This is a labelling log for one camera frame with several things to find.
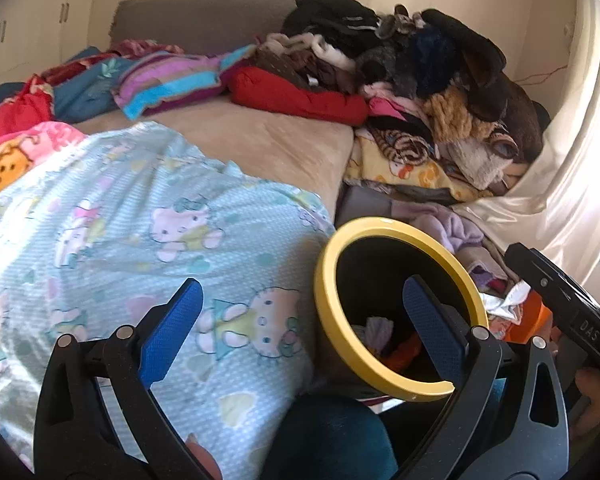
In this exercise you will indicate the navy fuzzy garment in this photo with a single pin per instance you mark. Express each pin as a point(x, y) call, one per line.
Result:
point(432, 55)

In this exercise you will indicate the grey bed headboard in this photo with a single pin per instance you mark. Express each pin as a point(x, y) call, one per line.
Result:
point(195, 20)

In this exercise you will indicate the pink bear-print blanket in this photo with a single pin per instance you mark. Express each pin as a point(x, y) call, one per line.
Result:
point(10, 165)

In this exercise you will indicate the tan fuzzy garment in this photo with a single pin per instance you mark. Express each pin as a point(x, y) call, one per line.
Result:
point(455, 115)

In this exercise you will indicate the beige bed sheet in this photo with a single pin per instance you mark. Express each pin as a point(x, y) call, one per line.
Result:
point(260, 145)

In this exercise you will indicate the dark brown garment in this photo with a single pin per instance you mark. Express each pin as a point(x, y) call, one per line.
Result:
point(320, 77)

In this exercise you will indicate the yellow cartoon blanket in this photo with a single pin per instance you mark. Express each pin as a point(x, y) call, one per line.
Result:
point(420, 180)

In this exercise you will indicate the yellow-rimmed trash bin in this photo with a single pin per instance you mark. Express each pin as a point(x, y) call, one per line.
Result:
point(330, 270)

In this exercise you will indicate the lilac fleece cloth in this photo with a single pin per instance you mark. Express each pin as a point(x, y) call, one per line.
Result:
point(450, 230)

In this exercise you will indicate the grey patterned scarf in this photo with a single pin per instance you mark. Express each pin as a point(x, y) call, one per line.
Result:
point(397, 22)

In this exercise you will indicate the cream fleece garment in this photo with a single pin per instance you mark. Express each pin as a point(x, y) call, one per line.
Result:
point(330, 52)

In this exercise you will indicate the striped purple pillow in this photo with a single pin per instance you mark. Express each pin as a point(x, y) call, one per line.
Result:
point(170, 80)

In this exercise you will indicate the pink garment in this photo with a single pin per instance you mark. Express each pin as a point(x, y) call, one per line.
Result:
point(385, 107)

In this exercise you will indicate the off-white fuzzy lining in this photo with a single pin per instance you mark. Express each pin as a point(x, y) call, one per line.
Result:
point(480, 165)

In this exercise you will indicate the person's left hand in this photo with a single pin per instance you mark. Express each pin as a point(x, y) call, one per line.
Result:
point(205, 462)

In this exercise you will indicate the cream curtain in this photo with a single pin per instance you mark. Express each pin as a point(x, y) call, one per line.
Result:
point(570, 160)

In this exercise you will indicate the grey speckled garment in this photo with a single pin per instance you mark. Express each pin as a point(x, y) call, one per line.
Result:
point(380, 60)

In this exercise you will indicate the light blue cat-print blanket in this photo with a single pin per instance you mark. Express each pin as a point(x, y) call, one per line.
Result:
point(120, 280)

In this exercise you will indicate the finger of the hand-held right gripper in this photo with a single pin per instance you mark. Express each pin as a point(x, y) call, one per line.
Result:
point(540, 275)

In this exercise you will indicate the red cushion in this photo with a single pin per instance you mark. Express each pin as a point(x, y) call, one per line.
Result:
point(290, 92)

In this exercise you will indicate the orange cloth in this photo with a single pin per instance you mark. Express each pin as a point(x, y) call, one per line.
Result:
point(537, 312)

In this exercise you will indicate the dark red floral blanket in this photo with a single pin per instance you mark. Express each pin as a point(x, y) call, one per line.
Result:
point(145, 47)

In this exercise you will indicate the cream wardrobe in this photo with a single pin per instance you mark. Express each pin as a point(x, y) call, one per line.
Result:
point(30, 25)

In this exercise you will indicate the blue floral quilt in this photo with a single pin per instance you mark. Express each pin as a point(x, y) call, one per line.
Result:
point(85, 90)

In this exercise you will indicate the person's teal trouser leg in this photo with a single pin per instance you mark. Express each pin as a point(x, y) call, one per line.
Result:
point(330, 440)

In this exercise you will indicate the black plush garment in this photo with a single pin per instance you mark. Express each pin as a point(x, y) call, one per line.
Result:
point(465, 40)

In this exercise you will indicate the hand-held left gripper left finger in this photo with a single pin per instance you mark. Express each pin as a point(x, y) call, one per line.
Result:
point(170, 330)

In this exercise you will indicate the brown plush coat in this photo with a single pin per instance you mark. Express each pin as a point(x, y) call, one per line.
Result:
point(522, 110)

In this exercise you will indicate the person's right hand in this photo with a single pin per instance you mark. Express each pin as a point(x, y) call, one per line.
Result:
point(592, 387)

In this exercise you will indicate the black jacket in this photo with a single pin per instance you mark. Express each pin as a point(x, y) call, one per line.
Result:
point(330, 15)

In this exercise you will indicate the white patterned rag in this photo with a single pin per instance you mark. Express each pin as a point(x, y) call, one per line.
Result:
point(505, 300)

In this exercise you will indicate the grey cloth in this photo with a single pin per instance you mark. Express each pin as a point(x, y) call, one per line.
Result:
point(360, 205)

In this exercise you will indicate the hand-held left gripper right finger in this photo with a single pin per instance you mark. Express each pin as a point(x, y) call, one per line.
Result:
point(432, 330)

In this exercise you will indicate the tiger-striped cloth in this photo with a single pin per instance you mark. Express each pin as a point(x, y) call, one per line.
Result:
point(410, 147)

